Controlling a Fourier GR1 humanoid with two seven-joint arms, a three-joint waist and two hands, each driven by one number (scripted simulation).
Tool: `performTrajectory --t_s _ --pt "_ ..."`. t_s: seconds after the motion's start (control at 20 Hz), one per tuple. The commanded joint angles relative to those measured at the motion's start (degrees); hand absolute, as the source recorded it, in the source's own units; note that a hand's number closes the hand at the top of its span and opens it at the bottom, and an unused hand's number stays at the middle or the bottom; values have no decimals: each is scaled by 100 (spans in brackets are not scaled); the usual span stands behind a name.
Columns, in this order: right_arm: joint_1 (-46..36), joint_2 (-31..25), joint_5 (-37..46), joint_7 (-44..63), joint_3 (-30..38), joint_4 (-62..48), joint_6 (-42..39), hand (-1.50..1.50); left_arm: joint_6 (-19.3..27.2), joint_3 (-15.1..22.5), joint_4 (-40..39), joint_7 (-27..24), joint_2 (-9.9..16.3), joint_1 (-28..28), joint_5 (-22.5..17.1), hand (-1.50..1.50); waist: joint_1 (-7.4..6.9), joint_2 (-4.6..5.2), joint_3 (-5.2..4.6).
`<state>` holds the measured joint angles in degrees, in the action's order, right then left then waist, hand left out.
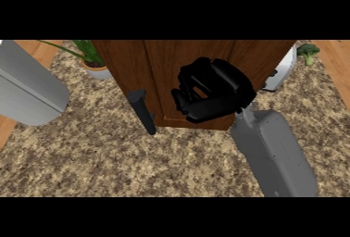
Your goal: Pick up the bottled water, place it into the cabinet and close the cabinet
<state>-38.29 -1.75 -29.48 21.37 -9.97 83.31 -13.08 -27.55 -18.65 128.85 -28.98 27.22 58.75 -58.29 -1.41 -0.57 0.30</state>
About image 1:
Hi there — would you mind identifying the dark grey door handle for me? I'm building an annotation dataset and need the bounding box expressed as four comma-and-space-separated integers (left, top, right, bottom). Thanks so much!
126, 89, 159, 136

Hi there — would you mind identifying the green potted plant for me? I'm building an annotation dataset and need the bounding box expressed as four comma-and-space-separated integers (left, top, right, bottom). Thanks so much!
38, 40, 113, 81

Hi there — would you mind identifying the white appliance with black handle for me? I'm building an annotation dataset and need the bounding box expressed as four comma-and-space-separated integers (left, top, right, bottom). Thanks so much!
262, 45, 299, 93

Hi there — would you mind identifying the green broccoli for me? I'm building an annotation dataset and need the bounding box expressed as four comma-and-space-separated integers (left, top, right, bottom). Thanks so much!
297, 43, 323, 67

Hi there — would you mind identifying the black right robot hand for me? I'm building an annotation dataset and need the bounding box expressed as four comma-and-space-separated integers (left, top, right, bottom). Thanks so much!
170, 56, 259, 124

